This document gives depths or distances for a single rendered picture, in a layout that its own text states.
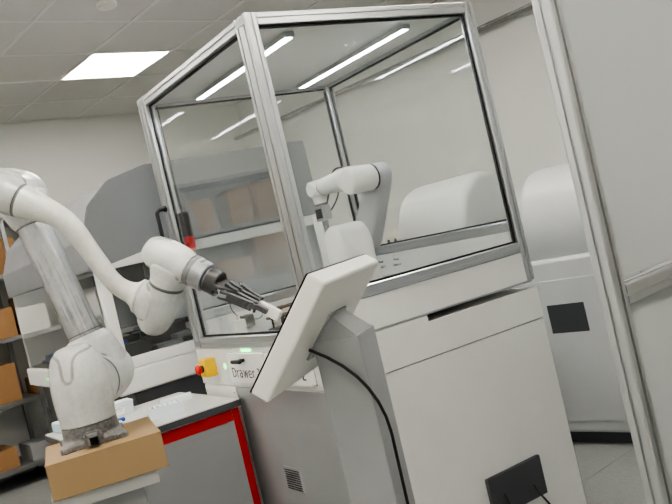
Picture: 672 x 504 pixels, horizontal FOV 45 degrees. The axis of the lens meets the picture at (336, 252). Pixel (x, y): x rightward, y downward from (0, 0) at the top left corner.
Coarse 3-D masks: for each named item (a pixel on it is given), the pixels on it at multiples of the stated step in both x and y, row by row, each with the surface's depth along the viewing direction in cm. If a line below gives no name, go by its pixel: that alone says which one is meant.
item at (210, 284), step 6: (210, 270) 224; (216, 270) 225; (210, 276) 223; (216, 276) 223; (222, 276) 225; (204, 282) 223; (210, 282) 223; (216, 282) 223; (222, 282) 225; (228, 282) 227; (204, 288) 224; (210, 288) 223; (216, 288) 222; (222, 288) 222; (228, 288) 223; (210, 294) 225; (216, 294) 227
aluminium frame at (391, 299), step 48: (240, 48) 253; (480, 48) 298; (144, 96) 324; (480, 96) 297; (288, 192) 248; (288, 240) 253; (192, 288) 327; (384, 288) 263; (432, 288) 274; (480, 288) 285; (240, 336) 296
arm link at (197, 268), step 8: (200, 256) 228; (192, 264) 224; (200, 264) 224; (208, 264) 225; (184, 272) 224; (192, 272) 223; (200, 272) 223; (184, 280) 225; (192, 280) 224; (200, 280) 224; (200, 288) 226
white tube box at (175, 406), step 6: (168, 402) 308; (174, 402) 305; (180, 402) 302; (150, 408) 304; (156, 408) 299; (162, 408) 300; (168, 408) 301; (174, 408) 301; (180, 408) 302; (150, 414) 299; (156, 414) 299; (162, 414) 300; (168, 414) 301
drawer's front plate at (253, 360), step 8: (256, 352) 287; (248, 360) 290; (256, 360) 285; (264, 360) 282; (240, 368) 297; (248, 368) 292; (256, 368) 286; (232, 376) 305; (240, 376) 299; (248, 376) 293; (256, 376) 287
